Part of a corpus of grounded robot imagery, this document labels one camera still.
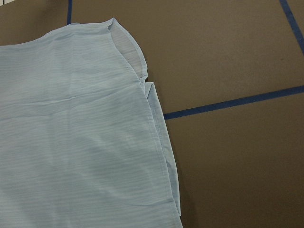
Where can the light blue button shirt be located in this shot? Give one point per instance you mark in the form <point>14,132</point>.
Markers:
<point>83,141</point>

